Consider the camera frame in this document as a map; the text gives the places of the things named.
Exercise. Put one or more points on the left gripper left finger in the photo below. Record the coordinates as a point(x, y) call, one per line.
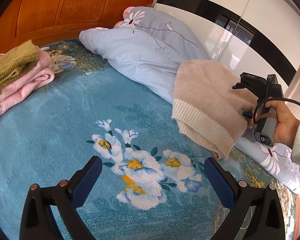
point(38, 221)

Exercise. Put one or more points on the wooden headboard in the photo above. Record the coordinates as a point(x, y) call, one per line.
point(48, 21)

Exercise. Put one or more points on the blue floral bed blanket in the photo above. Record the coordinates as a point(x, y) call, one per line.
point(152, 184)

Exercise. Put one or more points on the person's right hand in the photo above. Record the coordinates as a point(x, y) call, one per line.
point(287, 123)

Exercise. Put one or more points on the light blue floral duvet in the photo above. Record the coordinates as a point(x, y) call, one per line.
point(148, 47)

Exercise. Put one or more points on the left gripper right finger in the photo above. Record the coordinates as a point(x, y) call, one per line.
point(267, 221)

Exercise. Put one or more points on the beige fuzzy sweater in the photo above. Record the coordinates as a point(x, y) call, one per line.
point(206, 107)

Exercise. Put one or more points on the white black wardrobe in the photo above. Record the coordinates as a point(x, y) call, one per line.
point(260, 37)

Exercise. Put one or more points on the pink folded garment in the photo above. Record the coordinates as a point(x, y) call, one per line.
point(40, 75)

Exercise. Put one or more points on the olive green folded knit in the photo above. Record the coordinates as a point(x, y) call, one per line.
point(17, 62)

